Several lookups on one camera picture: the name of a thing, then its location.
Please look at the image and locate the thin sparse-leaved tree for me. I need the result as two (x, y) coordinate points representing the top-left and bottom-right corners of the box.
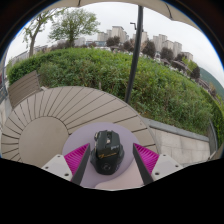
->
(22, 7), (66, 59)

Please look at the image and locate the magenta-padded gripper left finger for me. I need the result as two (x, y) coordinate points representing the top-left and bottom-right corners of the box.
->
(41, 142), (92, 186)

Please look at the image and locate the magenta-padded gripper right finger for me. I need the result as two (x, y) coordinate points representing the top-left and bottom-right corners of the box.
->
(132, 142), (185, 186)

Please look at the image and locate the black computer mouse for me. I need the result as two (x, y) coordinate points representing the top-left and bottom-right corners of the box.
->
(89, 129), (126, 176)

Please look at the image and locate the green hedge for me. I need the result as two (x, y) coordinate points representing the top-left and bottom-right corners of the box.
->
(6, 47), (224, 145)

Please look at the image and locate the large leafy green tree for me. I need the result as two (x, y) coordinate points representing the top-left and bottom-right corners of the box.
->
(47, 7), (101, 50)

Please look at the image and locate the group of beige apartment buildings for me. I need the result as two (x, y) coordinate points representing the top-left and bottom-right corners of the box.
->
(96, 25), (195, 63)

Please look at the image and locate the lilac mouse pad, pink wrist rest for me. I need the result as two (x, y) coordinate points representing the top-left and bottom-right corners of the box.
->
(61, 121), (145, 191)

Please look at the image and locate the grey slatted outdoor chair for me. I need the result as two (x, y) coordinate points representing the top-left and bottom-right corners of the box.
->
(6, 69), (43, 110)

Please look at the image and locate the black parasol pole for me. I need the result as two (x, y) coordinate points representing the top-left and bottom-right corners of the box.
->
(124, 4), (145, 105)

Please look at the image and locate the metal railing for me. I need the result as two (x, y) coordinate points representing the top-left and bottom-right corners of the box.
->
(206, 119), (220, 158)

